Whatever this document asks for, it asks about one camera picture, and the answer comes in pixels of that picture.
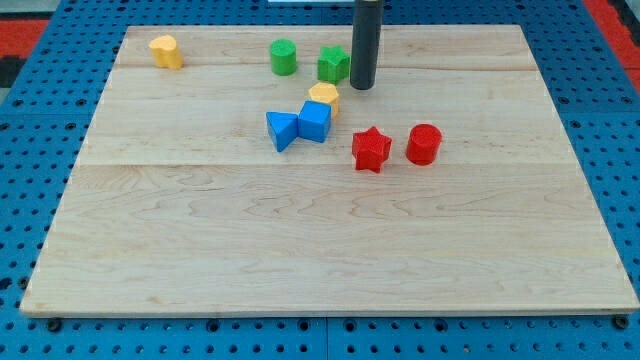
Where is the red cylinder block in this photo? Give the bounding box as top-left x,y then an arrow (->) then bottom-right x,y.
405,124 -> 442,166

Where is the yellow heart block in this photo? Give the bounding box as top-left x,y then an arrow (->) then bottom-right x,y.
148,35 -> 183,70

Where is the green star block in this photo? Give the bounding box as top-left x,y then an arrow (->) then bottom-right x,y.
317,45 -> 351,85

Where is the blue triangle block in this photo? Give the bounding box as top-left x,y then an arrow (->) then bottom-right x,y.
265,111 -> 298,152

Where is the yellow hexagon block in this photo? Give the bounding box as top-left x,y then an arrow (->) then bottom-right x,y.
308,82 -> 340,119

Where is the green cylinder block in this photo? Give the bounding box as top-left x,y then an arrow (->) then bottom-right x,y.
269,38 -> 297,76

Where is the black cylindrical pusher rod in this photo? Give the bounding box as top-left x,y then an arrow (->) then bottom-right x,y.
350,0 -> 384,90

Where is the blue cube block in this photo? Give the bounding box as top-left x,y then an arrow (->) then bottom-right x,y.
298,100 -> 331,143

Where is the light wooden board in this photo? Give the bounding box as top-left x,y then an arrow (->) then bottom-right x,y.
20,25 -> 639,318

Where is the red star block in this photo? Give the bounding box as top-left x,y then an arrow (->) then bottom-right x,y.
351,126 -> 392,173

